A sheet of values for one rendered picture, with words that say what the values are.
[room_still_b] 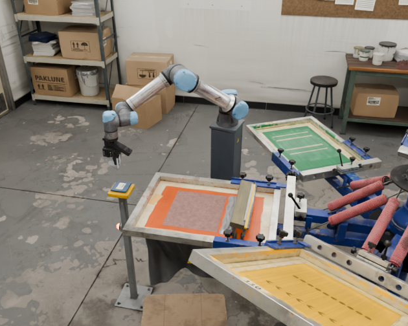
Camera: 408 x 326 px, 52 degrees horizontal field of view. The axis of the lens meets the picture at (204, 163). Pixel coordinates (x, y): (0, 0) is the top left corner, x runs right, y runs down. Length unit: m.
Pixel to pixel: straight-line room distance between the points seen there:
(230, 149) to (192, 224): 0.72
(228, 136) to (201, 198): 0.51
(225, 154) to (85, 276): 1.47
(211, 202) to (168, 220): 0.29
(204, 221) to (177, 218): 0.15
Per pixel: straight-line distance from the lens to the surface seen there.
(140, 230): 2.23
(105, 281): 3.41
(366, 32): 5.88
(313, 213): 2.31
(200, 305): 3.14
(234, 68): 6.02
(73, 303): 3.32
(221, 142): 2.82
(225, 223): 2.30
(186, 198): 2.50
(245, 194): 2.37
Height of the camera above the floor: 2.39
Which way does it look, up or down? 30 degrees down
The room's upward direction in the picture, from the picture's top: straight up
